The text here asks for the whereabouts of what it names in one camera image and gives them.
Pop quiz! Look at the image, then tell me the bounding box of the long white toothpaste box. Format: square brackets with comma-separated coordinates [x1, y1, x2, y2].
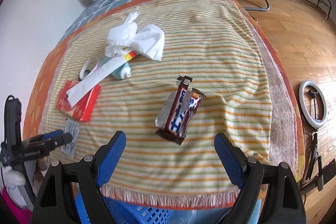
[67, 52, 138, 106]

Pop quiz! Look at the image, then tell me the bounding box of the white ring light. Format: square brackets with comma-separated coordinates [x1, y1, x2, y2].
[299, 80, 327, 130]

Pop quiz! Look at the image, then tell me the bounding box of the blue plastic basket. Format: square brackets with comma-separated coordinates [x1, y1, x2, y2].
[75, 187, 263, 224]

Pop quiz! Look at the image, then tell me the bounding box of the small grey packet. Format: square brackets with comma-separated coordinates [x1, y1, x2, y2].
[61, 118, 80, 159]

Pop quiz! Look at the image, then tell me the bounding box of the orange floral blanket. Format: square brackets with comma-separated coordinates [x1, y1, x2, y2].
[24, 0, 306, 210]

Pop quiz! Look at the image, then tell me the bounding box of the teal toothpaste tube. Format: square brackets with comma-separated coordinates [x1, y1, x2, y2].
[101, 55, 132, 81]

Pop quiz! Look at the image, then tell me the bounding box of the red cardboard box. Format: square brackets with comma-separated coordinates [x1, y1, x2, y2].
[56, 80, 102, 123]

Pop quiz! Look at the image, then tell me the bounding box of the black tripod stand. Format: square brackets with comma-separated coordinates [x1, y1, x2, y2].
[299, 124, 336, 195]

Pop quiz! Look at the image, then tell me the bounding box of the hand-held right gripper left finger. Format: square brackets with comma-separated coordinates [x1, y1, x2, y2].
[31, 130, 127, 224]

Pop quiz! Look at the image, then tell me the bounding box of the white plastic bag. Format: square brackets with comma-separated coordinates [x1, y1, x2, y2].
[105, 9, 139, 57]

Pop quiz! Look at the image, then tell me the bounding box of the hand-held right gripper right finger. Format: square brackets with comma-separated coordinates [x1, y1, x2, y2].
[214, 132, 307, 224]

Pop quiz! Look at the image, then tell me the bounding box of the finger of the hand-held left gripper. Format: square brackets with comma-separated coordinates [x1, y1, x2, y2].
[39, 130, 64, 141]
[49, 133, 73, 149]

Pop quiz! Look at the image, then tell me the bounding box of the brown candy bar wrapper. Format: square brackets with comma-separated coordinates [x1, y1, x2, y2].
[155, 75, 206, 146]

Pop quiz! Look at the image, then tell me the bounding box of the white plastic strip ring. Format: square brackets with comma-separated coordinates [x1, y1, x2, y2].
[79, 56, 101, 81]

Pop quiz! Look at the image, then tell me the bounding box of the striped yellow towel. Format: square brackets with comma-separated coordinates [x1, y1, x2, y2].
[43, 0, 273, 207]

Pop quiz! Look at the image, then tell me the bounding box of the white crumpled tissue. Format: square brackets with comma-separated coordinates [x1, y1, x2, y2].
[129, 25, 165, 61]

